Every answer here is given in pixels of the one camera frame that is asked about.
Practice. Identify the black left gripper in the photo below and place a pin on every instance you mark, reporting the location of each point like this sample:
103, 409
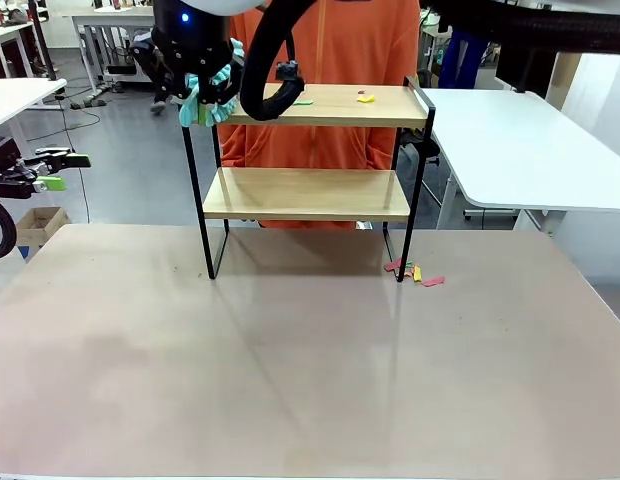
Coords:
7, 175

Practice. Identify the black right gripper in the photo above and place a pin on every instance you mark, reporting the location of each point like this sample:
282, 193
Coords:
190, 47

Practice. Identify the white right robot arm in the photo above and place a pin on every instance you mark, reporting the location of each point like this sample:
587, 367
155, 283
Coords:
220, 4

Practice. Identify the two-tier wooden black-framed shelf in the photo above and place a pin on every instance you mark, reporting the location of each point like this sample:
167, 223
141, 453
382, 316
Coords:
310, 195

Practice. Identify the open cardboard box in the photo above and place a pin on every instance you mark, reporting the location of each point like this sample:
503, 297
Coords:
40, 225

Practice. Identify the background person in jeans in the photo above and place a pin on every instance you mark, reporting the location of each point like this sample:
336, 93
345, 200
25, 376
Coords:
150, 70

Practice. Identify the power strip on floor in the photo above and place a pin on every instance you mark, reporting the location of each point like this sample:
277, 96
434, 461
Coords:
87, 103

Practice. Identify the small white table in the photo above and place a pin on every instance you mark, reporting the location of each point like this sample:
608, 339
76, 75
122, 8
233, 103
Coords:
20, 95

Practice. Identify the white background desk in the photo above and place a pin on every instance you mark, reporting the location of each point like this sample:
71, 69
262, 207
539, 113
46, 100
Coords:
115, 20

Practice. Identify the black vertical pole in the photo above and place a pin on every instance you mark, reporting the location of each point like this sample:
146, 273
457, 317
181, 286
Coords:
42, 40

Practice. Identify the person in orange shirt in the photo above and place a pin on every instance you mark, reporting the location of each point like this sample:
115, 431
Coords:
350, 45

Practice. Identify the yellow paper scrap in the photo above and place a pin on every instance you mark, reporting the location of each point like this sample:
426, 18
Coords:
366, 99
417, 274

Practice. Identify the black office chair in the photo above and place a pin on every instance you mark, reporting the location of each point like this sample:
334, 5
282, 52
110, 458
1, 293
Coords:
422, 147

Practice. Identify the person in blue trousers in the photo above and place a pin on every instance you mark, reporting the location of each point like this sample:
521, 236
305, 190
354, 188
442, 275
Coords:
460, 57

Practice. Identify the salmon red paper scrap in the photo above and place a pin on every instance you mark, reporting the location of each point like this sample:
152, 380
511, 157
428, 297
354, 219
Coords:
433, 281

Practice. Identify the large white table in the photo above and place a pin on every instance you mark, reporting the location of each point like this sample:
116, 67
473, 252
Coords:
515, 150

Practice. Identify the black monitor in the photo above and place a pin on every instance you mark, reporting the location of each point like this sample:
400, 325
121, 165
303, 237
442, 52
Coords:
520, 67

